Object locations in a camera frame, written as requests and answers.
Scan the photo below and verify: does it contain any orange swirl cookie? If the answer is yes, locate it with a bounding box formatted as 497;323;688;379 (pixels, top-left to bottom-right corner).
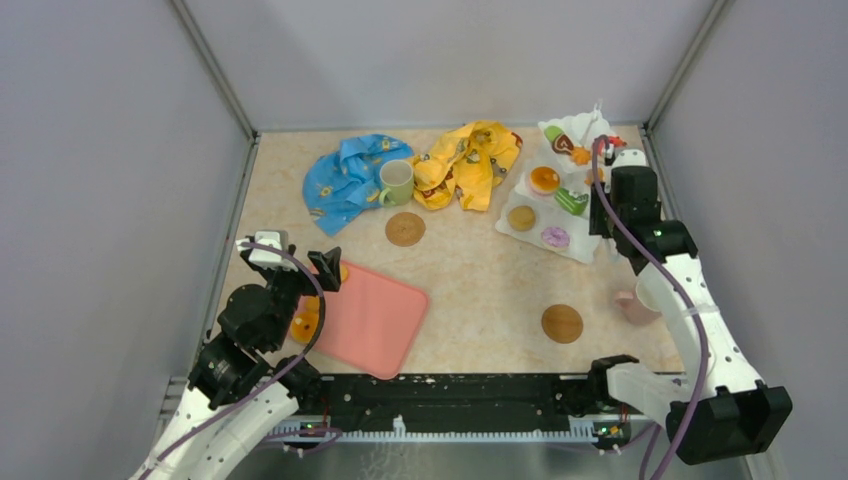
571;147;592;166

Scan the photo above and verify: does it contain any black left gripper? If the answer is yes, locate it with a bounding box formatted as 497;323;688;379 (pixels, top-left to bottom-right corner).
261;246;341;350

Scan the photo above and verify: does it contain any round wooden coaster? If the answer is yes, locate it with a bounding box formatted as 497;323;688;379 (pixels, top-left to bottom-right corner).
541;304;584;344

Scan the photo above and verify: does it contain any green cake slice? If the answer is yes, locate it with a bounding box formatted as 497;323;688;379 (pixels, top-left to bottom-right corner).
554;188;590;216

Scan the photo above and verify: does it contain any metal tongs white handle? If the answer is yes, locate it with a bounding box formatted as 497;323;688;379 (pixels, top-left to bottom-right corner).
584;168;621;265

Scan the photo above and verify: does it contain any green mug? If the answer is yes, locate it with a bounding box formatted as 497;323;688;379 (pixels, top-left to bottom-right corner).
378;159;414;207

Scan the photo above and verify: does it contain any yellow orange pastry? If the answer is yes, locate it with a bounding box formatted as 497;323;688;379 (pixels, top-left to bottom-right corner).
527;166;561;196

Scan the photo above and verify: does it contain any white tiered dessert stand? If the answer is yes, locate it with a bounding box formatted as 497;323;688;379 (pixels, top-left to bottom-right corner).
495;103;627;264

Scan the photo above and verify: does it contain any round tan muffin cake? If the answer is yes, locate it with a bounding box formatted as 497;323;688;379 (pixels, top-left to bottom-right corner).
506;205;537;232

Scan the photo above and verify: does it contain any blue patterned cloth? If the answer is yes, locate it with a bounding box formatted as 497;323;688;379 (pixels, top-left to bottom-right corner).
302;134;413;237

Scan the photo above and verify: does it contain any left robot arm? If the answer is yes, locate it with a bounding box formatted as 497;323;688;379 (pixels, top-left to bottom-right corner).
133;231;342;479

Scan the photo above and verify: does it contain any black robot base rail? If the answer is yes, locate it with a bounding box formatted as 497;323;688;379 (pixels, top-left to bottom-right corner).
298;373;639;436

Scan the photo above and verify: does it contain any orange glazed bun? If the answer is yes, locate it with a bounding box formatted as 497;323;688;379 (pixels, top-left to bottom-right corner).
289;311;320;345

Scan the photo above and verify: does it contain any pink cup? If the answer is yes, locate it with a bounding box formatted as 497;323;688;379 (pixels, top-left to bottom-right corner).
613;283;662;326

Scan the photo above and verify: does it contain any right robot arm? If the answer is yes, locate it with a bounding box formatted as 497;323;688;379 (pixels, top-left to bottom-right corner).
586;166;793;465

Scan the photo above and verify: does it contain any pink plastic tray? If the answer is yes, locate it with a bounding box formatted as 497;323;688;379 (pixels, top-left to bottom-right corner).
313;261;430;380

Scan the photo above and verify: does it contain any brown heart cookie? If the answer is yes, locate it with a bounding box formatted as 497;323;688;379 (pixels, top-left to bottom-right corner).
551;133;574;155

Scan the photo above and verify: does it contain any yellow patterned cloth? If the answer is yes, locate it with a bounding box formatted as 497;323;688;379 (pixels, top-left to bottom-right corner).
412;121;523;212

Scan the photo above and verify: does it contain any green round macaron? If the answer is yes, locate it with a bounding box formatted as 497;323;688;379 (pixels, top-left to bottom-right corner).
543;125;563;144

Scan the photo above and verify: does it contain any red orange donut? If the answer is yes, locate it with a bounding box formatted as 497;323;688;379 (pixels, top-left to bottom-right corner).
608;136;628;148

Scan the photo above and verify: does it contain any woven rattan coaster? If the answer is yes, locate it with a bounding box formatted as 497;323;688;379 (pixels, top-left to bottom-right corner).
385;212;426;247

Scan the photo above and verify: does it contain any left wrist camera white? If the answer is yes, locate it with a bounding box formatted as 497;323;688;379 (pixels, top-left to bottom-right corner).
235;230;296;270

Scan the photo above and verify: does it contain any purple sprinkled donut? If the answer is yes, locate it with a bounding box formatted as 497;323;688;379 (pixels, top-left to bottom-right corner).
540;226;571;251

